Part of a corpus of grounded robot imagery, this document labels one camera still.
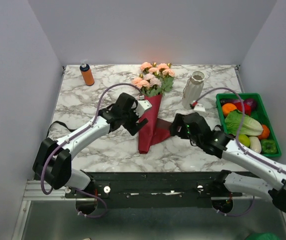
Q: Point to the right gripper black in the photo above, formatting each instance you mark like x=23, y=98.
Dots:
x=178, y=120

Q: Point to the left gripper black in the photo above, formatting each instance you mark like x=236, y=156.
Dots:
x=133, y=129

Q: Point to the dark red wrapping paper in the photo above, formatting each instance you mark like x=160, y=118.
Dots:
x=156, y=130

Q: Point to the pink flower bunch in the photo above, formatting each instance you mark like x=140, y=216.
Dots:
x=154, y=79

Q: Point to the black ribbon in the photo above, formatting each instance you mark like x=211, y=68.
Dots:
x=61, y=124

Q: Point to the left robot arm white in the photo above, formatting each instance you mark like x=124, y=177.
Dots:
x=53, y=163

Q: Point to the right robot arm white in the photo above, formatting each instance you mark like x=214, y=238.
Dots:
x=269, y=180

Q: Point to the white ribbed vase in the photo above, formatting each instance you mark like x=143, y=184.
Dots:
x=193, y=88

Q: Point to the toy orange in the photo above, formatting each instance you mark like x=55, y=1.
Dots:
x=227, y=108

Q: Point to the toy eggplant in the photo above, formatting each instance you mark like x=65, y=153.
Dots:
x=229, y=101

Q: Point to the toy green apple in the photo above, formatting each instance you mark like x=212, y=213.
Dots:
x=244, y=139

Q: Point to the toy red pepper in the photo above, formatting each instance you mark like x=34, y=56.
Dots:
x=246, y=108

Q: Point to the toy lettuce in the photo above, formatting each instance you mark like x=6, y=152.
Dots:
x=250, y=126

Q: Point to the toy purple onion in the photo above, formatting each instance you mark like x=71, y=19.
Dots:
x=252, y=103

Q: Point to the toy white radish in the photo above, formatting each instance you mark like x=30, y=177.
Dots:
x=255, y=144

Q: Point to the orange pump bottle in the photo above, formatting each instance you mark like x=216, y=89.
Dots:
x=86, y=73

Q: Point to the green plastic tray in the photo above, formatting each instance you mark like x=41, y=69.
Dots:
x=255, y=112

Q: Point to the toy tangerine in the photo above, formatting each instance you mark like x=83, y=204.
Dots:
x=265, y=133

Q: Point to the toy green pepper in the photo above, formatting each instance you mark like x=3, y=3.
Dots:
x=269, y=146

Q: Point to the green object at bottom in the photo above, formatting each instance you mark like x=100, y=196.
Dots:
x=262, y=236

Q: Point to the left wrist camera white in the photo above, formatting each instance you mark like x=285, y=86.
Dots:
x=142, y=106

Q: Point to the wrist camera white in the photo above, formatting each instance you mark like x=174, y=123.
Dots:
x=142, y=106
x=197, y=106

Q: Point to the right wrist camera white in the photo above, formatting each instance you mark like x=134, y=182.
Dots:
x=197, y=106

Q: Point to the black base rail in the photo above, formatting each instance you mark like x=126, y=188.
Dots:
x=159, y=189

